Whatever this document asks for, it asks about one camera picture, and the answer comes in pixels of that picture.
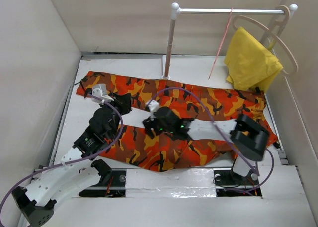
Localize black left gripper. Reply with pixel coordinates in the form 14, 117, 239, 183
99, 92, 132, 139

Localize orange camouflage trousers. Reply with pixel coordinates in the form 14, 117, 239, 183
75, 70, 279, 172

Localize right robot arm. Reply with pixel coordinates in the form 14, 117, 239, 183
143, 107, 270, 184

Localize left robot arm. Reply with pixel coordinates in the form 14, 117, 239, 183
11, 91, 132, 227

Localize wooden round hanger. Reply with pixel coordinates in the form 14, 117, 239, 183
232, 4, 299, 76

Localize white metal clothes rack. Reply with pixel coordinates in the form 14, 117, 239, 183
159, 2, 298, 80

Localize yellow folded cloth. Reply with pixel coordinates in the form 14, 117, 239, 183
224, 27, 283, 92

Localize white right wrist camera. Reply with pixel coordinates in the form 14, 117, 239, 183
145, 100, 160, 113

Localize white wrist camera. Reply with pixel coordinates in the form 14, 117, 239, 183
145, 100, 160, 113
84, 84, 114, 105

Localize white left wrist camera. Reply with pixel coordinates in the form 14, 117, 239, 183
84, 84, 114, 105

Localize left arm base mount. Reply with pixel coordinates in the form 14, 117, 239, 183
79, 169, 127, 198

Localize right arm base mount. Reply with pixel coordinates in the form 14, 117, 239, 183
213, 169, 262, 197

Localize pink wire hanger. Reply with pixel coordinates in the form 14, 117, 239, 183
208, 7, 234, 80

